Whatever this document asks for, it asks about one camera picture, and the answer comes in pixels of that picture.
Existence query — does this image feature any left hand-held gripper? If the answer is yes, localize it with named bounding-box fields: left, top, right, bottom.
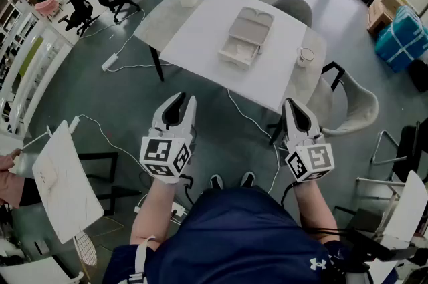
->
left=139, top=91, right=198, bottom=184

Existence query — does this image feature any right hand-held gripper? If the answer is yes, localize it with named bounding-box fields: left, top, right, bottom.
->
left=282, top=97, right=336, bottom=184

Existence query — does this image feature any beige compartment tray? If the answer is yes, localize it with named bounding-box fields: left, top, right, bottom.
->
left=217, top=5, right=276, bottom=72

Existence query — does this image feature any person's right forearm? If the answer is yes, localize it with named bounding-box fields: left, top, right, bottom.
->
left=293, top=179, right=339, bottom=234

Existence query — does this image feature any person's left forearm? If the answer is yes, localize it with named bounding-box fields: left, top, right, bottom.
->
left=129, top=177, right=184, bottom=246

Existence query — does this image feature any cardboard box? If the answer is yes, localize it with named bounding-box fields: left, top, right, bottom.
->
left=366, top=0, right=401, bottom=37

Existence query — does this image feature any light grey shell chair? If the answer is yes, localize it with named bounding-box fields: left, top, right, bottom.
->
left=306, top=61, right=380, bottom=139

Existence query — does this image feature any white wristband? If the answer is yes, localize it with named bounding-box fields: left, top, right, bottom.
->
left=152, top=174, right=182, bottom=184

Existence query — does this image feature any white mug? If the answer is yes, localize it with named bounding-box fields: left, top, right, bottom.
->
left=296, top=47, right=316, bottom=69

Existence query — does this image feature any person's right shoe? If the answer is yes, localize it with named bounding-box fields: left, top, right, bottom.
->
left=240, top=170, right=256, bottom=189

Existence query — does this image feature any person's shoe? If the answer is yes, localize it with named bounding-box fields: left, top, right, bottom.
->
left=240, top=170, right=256, bottom=189
left=209, top=174, right=225, bottom=190

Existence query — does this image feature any person's left shoe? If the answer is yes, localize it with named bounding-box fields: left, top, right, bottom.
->
left=209, top=174, right=225, bottom=190

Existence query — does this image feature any white paper mat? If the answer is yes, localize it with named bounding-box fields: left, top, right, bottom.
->
left=158, top=0, right=308, bottom=112

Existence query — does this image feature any dark grey round-back chair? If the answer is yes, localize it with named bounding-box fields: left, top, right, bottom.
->
left=272, top=0, right=314, bottom=28

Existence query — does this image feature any black bag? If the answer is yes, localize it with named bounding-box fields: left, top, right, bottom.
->
left=408, top=58, right=428, bottom=94

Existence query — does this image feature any navy blue shirt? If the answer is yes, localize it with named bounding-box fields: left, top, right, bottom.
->
left=106, top=186, right=399, bottom=284

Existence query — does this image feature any blue wrapped package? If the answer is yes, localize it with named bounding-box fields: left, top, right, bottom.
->
left=374, top=5, right=428, bottom=74

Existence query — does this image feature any white shelving unit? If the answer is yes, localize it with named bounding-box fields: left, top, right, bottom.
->
left=0, top=0, right=74, bottom=137

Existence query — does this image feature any badminton racket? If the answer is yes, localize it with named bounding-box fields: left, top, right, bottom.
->
left=72, top=230, right=99, bottom=281

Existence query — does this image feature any pink chair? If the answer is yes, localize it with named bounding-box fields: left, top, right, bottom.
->
left=34, top=0, right=60, bottom=15

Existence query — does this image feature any white floor cable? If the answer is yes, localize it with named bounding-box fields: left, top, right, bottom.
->
left=227, top=88, right=281, bottom=194

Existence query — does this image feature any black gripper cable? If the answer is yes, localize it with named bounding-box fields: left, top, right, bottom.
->
left=280, top=181, right=352, bottom=237

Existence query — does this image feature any dark metal-frame chair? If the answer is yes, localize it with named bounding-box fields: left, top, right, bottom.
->
left=355, top=121, right=428, bottom=204

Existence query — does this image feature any white shoulder strap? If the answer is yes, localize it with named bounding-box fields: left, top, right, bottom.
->
left=125, top=235, right=158, bottom=284

